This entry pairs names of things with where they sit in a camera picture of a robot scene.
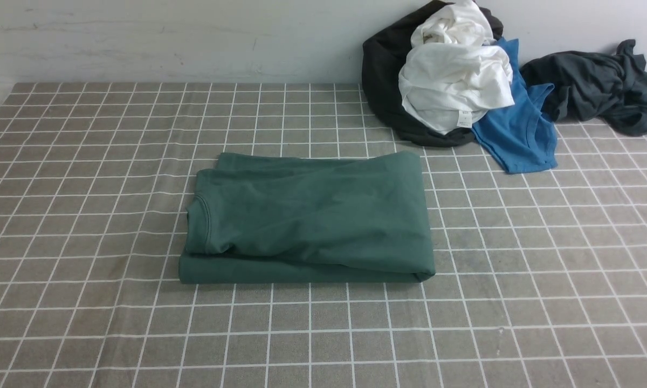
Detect green long-sleeved shirt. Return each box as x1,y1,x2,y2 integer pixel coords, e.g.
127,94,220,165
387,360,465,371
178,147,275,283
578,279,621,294
178,151,436,285

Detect black garment under white shirt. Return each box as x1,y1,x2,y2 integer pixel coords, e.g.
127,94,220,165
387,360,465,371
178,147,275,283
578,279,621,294
361,1,504,148

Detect white shirt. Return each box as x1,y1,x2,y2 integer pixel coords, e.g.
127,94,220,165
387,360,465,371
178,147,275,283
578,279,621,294
399,1,515,135

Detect blue shirt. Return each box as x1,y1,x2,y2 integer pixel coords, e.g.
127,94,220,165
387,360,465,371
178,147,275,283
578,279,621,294
472,38,557,174

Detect dark grey crumpled shirt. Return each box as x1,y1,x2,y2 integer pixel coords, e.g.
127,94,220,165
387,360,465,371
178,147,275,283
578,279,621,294
520,39,647,137

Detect grey checked tablecloth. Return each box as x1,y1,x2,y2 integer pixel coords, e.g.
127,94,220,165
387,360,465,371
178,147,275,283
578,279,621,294
0,83,647,387

